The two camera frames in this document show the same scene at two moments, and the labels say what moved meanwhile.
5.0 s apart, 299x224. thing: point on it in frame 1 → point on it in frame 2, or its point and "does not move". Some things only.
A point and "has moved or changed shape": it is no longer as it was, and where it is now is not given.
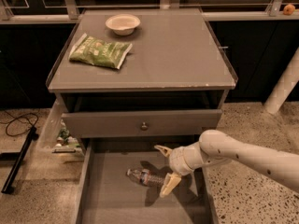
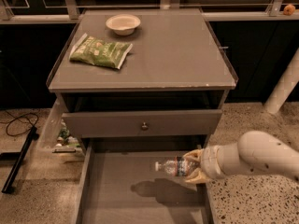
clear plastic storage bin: x=56 y=144 does not move
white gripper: x=177 y=160 → x=208 y=162
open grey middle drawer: x=108 y=196 does not move
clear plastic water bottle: x=147 y=176 has moved or changed shape
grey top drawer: x=141 y=124 does not move
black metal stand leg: x=33 y=136 does not move
